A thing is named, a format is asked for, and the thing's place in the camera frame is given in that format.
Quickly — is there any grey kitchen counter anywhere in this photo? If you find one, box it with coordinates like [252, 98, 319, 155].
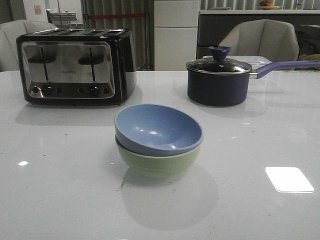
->
[196, 9, 320, 58]

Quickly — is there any black and silver toaster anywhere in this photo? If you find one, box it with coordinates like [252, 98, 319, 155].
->
[16, 28, 137, 106]

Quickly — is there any blue bowl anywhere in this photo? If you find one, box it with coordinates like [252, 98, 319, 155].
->
[114, 104, 203, 157]

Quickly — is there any fruit bowl on counter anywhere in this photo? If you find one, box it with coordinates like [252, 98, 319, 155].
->
[257, 0, 281, 10]

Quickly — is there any glass pot lid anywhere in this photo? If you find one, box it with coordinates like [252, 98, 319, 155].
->
[186, 45, 252, 75]

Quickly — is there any green bowl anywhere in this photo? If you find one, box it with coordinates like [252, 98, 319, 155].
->
[115, 140, 201, 178]

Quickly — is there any beige chair right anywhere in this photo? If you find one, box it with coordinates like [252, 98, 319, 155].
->
[219, 19, 300, 62]

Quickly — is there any beige chair left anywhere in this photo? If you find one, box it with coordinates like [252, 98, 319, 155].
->
[0, 19, 56, 72]

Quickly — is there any white refrigerator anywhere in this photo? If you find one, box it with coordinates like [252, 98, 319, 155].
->
[154, 0, 200, 71]

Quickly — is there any beige chair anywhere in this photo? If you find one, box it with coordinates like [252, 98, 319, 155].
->
[219, 19, 300, 62]
[0, 19, 56, 72]

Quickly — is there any dark blue saucepan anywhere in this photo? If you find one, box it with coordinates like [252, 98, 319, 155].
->
[187, 60, 320, 107]

